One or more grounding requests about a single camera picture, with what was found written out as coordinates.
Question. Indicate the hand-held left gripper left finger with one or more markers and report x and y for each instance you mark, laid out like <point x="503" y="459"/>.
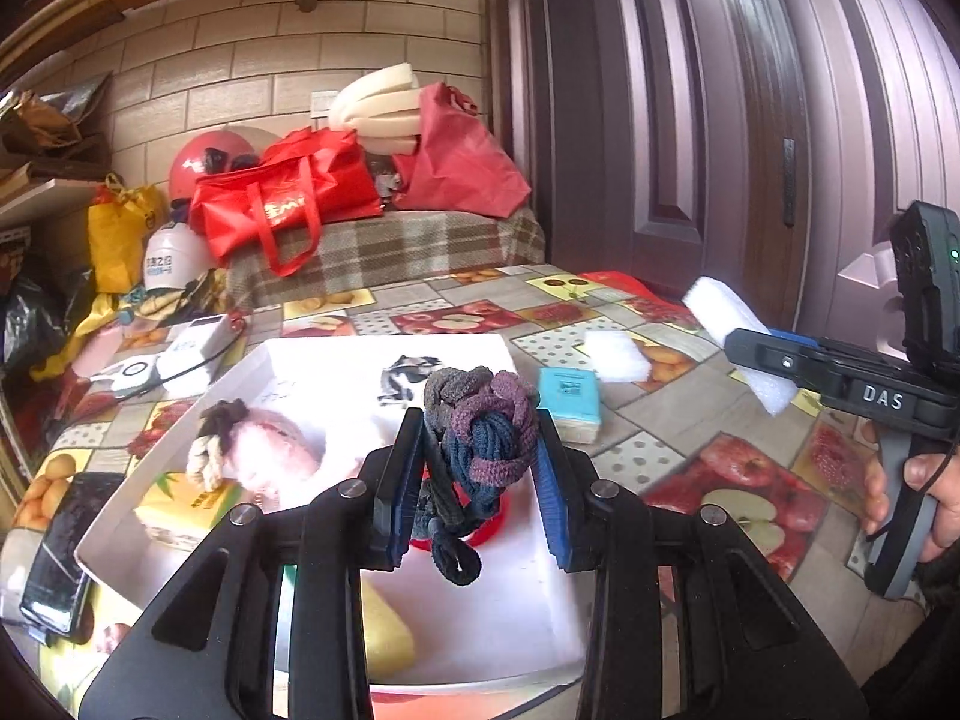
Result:
<point x="394" y="495"/>

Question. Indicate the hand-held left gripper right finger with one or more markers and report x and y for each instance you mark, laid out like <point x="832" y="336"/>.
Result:
<point x="555" y="495"/>

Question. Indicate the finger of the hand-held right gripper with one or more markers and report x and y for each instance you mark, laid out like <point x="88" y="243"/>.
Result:
<point x="791" y="337"/>
<point x="765" y="356"/>

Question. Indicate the white foam piece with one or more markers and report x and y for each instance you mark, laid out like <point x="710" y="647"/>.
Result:
<point x="712" y="307"/>
<point x="616" y="356"/>

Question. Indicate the red plush toy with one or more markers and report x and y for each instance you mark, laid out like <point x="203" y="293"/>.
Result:
<point x="487" y="532"/>

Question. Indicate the spotted fabric scrunchie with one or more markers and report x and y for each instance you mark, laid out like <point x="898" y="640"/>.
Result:
<point x="401" y="382"/>

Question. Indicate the pink plush toy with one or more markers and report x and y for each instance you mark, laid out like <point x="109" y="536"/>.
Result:
<point x="277" y="450"/>

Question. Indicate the white cardboard box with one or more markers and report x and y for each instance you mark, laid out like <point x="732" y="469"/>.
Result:
<point x="330" y="382"/>

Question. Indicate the person's right forearm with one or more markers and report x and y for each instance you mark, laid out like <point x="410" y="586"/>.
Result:
<point x="937" y="607"/>

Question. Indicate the person's right hand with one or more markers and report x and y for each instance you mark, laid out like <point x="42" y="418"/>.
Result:
<point x="934" y="487"/>

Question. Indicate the teal tissue packet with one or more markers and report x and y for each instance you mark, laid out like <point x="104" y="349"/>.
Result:
<point x="568" y="394"/>

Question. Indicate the red plastic bag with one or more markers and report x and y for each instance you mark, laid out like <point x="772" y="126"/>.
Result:
<point x="645" y="300"/>

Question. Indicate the fruit print tablecloth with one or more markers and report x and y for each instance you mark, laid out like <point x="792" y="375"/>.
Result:
<point x="712" y="480"/>

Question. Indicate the dark purple door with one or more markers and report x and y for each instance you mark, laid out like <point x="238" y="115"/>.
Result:
<point x="750" y="127"/>

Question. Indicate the plaid blanket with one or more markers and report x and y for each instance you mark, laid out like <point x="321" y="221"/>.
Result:
<point x="390" y="247"/>

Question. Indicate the white power bank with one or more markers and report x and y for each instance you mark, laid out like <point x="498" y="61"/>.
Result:
<point x="191" y="352"/>

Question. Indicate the white round charger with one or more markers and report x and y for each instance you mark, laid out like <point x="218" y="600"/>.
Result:
<point x="131" y="379"/>

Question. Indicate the red tote bag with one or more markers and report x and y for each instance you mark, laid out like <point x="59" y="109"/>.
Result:
<point x="255" y="210"/>

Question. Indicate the white helmet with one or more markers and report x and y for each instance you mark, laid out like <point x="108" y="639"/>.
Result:
<point x="172" y="259"/>

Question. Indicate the pink pouch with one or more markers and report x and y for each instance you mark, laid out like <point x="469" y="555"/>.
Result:
<point x="97" y="349"/>

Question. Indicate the black smartphone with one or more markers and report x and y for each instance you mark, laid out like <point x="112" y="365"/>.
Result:
<point x="64" y="547"/>

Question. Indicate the yellow cloth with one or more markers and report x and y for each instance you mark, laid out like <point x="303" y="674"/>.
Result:
<point x="75" y="330"/>

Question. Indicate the yellow plastic bag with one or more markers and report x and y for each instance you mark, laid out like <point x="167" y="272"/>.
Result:
<point x="120" y="240"/>

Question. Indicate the red helmet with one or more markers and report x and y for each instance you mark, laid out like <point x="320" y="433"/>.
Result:
<point x="202" y="165"/>

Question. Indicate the stack of cream foam pads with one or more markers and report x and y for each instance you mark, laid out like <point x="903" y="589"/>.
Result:
<point x="375" y="101"/>

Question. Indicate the black plastic bag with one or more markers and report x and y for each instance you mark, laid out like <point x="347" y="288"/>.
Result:
<point x="30" y="315"/>

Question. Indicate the wooden shelf board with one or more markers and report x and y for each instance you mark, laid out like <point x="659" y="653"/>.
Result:
<point x="45" y="195"/>

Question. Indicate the brown paper bag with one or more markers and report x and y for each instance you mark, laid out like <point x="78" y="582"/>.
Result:
<point x="45" y="127"/>

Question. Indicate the wall switch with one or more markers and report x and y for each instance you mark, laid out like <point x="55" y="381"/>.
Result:
<point x="324" y="103"/>

